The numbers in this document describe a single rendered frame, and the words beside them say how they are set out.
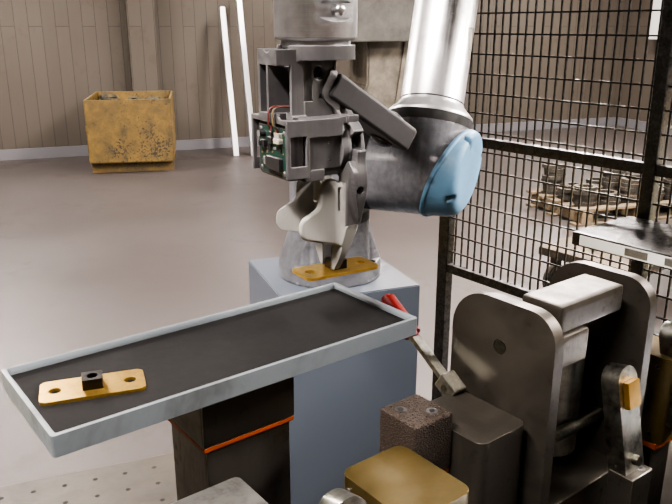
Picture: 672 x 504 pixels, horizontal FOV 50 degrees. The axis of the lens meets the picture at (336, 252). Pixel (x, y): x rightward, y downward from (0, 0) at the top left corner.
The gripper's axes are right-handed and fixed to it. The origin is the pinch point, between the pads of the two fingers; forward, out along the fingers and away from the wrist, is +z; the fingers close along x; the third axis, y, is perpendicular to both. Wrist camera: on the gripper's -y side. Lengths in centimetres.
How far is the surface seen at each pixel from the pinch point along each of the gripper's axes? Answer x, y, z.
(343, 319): 0.1, -0.9, 7.5
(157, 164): -681, -204, 117
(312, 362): 6.3, 6.5, 7.9
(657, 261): -23, -88, 22
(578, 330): 14.5, -19.8, 7.7
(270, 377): 6.8, 11.0, 7.9
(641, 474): 18.9, -26.9, 24.5
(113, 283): -354, -66, 124
